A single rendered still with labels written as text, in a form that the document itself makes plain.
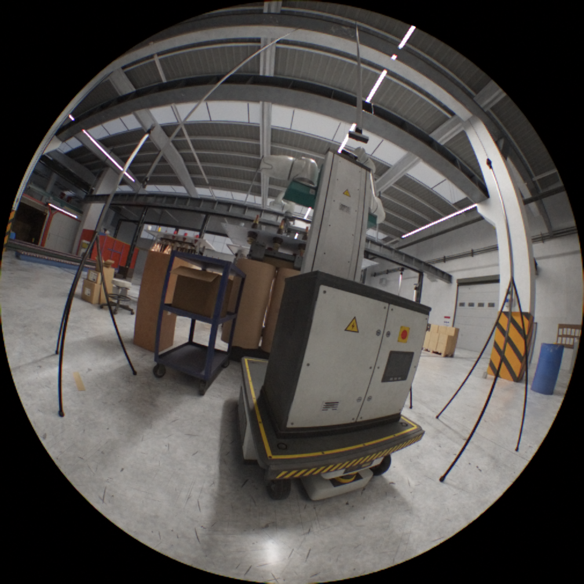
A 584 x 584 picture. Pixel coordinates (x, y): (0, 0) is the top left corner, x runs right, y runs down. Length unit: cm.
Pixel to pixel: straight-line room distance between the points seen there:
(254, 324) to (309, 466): 156
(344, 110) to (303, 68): 573
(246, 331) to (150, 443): 138
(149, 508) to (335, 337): 85
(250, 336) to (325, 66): 982
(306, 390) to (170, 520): 66
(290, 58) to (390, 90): 430
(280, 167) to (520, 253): 538
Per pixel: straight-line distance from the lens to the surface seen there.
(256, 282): 189
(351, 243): 112
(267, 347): 197
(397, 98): 1040
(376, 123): 479
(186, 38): 929
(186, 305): 130
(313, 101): 463
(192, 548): 76
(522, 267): 554
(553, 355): 463
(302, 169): 131
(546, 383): 466
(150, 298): 191
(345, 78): 1002
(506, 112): 1175
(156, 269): 190
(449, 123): 1074
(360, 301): 58
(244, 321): 190
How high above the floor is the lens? 74
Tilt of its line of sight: 3 degrees up
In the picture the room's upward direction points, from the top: 12 degrees clockwise
